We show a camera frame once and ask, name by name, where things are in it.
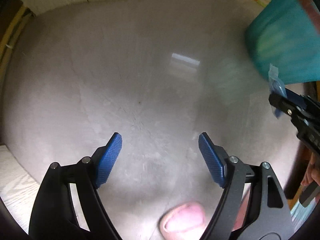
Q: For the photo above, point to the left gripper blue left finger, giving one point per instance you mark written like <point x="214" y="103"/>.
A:
<point x="105" y="158"/>

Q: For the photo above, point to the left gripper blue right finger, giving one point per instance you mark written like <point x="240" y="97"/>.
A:
<point x="214" y="157"/>

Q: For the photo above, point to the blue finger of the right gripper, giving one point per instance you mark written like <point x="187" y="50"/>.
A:
<point x="281" y="105"/>
<point x="296" y="98"/>

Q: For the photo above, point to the bag of blue clay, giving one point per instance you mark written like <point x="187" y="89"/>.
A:
<point x="275" y="84"/>

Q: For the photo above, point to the person's right hand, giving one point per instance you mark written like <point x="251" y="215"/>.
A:
<point x="312" y="172"/>

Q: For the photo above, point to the pink slipper right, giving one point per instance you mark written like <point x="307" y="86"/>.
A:
<point x="185" y="221"/>

